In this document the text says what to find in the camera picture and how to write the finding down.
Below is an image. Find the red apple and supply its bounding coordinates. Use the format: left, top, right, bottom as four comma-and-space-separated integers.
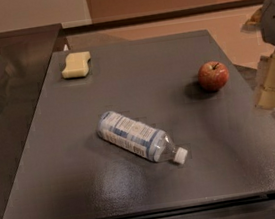
197, 61, 230, 92

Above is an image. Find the yellow sponge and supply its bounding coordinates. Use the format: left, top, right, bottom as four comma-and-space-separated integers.
62, 52, 91, 79

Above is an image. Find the dark side table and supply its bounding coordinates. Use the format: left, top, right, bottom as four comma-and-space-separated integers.
0, 24, 67, 219

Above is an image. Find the clear plastic water bottle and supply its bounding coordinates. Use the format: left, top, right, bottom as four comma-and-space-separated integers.
97, 111, 188, 165

